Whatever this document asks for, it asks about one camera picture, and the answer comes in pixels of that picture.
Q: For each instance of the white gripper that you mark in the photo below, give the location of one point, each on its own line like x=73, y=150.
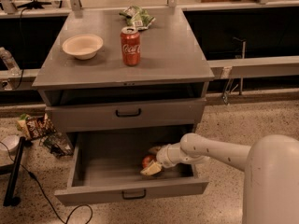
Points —
x=163, y=156

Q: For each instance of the red apple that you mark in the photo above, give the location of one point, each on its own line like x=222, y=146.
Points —
x=148, y=160

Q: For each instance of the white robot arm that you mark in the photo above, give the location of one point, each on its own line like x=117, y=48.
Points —
x=270, y=167

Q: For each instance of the open grey lower drawer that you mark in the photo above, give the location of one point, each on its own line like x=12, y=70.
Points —
x=107, y=164

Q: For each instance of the closed grey drawer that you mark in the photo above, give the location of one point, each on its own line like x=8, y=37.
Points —
x=96, y=117

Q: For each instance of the dark snack bag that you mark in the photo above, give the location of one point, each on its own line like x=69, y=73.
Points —
x=56, y=144

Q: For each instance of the red coca-cola can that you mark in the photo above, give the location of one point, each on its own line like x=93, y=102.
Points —
x=130, y=46

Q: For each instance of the brown snack bag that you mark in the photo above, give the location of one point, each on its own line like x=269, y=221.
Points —
x=35, y=127

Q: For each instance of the white paper bowl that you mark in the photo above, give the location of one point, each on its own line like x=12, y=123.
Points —
x=83, y=47

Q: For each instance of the green chip bag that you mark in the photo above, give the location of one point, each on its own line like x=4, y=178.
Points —
x=137, y=17

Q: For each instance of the white round floor object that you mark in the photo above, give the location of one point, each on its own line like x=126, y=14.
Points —
x=9, y=144

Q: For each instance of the black stand leg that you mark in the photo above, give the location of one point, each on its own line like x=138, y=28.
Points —
x=13, y=169

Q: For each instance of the clear plastic bottle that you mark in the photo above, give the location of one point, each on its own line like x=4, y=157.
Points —
x=10, y=62

